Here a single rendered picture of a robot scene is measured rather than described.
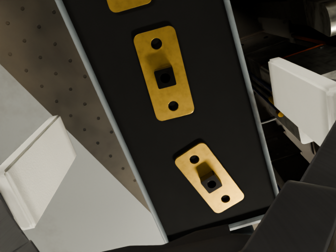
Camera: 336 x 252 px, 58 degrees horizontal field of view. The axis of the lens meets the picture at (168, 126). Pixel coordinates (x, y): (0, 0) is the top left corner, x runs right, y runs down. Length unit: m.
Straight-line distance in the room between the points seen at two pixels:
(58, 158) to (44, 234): 1.85
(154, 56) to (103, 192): 1.52
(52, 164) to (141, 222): 1.70
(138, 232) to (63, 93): 1.25
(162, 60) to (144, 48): 0.02
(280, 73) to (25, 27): 0.70
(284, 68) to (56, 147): 0.13
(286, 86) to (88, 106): 0.67
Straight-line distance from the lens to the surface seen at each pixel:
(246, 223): 0.37
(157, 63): 0.28
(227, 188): 0.34
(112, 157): 0.84
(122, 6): 0.28
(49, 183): 0.17
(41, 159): 0.17
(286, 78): 0.16
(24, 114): 1.68
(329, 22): 0.38
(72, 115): 0.82
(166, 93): 0.29
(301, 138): 0.40
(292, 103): 0.17
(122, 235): 1.93
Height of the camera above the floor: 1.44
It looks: 69 degrees down
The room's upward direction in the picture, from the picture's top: 178 degrees clockwise
